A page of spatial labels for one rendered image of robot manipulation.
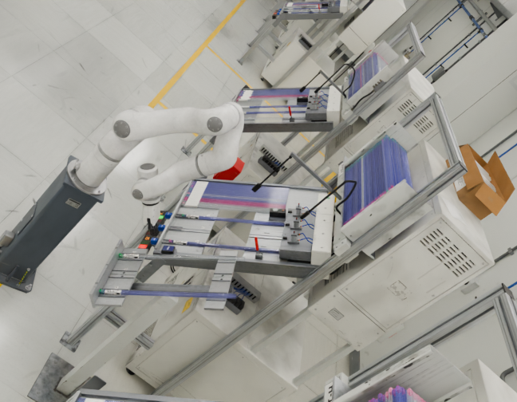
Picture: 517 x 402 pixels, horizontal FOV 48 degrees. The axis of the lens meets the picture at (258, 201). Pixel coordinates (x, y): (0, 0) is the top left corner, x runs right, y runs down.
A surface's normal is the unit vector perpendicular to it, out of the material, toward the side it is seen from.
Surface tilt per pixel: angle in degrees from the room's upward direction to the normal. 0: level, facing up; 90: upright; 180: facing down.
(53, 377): 0
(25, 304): 0
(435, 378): 90
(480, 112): 90
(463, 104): 90
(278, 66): 90
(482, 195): 49
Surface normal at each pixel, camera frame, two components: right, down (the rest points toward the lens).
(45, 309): 0.67, -0.59
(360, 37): -0.15, 0.49
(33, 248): 0.10, 0.68
